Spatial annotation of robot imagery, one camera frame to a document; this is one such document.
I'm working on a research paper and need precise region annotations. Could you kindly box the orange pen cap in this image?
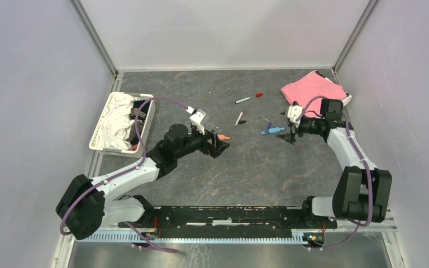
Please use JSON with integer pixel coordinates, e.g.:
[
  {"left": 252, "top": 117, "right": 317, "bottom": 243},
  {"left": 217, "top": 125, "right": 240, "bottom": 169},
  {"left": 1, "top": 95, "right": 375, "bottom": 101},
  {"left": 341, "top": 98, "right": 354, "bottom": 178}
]
[{"left": 217, "top": 135, "right": 231, "bottom": 141}]

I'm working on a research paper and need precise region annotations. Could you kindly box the blue pen cap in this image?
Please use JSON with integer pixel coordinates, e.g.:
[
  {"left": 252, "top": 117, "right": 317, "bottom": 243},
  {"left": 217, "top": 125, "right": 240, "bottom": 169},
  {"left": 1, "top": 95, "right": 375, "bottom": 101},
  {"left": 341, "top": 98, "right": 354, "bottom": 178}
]
[{"left": 260, "top": 127, "right": 286, "bottom": 135}]

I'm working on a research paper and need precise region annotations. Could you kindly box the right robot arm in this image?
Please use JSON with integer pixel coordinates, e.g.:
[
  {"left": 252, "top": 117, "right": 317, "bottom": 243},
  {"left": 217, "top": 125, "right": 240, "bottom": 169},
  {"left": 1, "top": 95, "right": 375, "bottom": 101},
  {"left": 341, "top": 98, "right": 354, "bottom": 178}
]
[{"left": 278, "top": 96, "right": 392, "bottom": 228}]

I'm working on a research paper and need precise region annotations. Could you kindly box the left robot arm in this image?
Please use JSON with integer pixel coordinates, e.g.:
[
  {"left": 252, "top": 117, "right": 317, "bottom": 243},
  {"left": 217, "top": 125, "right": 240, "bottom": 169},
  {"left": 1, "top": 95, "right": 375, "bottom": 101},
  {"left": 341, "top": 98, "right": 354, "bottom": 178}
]
[{"left": 55, "top": 124, "right": 230, "bottom": 240}]

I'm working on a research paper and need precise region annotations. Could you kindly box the white pen middle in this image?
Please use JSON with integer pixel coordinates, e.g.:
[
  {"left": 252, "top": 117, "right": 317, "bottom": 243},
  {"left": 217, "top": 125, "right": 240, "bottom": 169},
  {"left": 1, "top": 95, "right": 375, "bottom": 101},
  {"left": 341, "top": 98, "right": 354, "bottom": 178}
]
[{"left": 235, "top": 112, "right": 243, "bottom": 127}]

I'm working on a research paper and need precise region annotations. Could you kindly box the white pen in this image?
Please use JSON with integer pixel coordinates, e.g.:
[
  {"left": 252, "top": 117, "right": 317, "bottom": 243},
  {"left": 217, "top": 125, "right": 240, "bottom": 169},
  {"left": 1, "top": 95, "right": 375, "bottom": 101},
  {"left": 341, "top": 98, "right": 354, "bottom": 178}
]
[
  {"left": 235, "top": 112, "right": 243, "bottom": 127},
  {"left": 235, "top": 97, "right": 251, "bottom": 104}
]

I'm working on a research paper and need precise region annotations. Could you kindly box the white pen upper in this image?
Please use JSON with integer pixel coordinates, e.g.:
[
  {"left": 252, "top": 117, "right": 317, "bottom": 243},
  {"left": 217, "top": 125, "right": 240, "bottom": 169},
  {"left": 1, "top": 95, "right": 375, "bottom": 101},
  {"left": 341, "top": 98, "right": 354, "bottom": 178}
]
[{"left": 235, "top": 97, "right": 251, "bottom": 104}]

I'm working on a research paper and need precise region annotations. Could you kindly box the pink folded cloth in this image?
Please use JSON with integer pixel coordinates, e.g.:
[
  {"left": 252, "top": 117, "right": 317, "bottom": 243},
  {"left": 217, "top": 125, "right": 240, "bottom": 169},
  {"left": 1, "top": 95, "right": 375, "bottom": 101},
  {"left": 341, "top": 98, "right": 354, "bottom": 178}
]
[{"left": 280, "top": 71, "right": 349, "bottom": 108}]

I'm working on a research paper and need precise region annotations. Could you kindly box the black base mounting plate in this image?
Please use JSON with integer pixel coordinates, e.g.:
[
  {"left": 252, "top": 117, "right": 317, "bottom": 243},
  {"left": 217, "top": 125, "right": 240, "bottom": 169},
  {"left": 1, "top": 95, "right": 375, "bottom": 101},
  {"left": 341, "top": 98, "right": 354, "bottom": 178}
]
[{"left": 132, "top": 205, "right": 338, "bottom": 239}]

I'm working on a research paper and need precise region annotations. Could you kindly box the black cloth in basket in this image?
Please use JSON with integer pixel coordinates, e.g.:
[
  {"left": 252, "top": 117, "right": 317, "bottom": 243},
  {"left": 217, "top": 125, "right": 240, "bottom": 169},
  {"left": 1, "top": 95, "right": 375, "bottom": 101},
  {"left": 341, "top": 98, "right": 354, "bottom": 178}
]
[{"left": 128, "top": 100, "right": 150, "bottom": 146}]

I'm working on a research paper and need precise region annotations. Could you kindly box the white plastic basket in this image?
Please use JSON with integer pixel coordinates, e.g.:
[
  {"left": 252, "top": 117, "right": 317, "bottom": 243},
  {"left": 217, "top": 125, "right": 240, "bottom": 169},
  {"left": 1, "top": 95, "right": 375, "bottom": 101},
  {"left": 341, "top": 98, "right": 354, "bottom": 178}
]
[{"left": 89, "top": 92, "right": 155, "bottom": 158}]

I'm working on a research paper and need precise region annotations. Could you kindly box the white cloth in basket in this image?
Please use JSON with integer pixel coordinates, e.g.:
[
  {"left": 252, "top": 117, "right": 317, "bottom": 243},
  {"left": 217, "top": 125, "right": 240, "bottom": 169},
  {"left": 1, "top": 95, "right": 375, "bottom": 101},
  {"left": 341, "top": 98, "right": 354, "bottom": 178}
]
[{"left": 93, "top": 92, "right": 135, "bottom": 150}]

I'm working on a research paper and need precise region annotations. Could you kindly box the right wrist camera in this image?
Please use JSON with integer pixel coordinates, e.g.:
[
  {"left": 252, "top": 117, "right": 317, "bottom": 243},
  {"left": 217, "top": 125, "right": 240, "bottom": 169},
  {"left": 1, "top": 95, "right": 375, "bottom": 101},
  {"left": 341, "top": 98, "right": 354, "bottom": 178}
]
[{"left": 286, "top": 105, "right": 303, "bottom": 121}]

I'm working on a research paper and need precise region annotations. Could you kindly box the aluminium frame rail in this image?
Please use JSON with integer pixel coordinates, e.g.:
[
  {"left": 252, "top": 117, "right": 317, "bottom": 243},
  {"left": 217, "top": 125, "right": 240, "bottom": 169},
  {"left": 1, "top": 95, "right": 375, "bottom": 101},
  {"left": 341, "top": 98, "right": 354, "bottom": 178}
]
[{"left": 62, "top": 206, "right": 398, "bottom": 245}]

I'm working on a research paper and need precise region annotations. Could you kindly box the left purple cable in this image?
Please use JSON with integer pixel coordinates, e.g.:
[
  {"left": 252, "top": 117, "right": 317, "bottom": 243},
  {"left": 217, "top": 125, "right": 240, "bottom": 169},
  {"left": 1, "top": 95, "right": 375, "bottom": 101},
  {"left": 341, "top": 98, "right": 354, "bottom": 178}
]
[{"left": 59, "top": 97, "right": 195, "bottom": 254}]

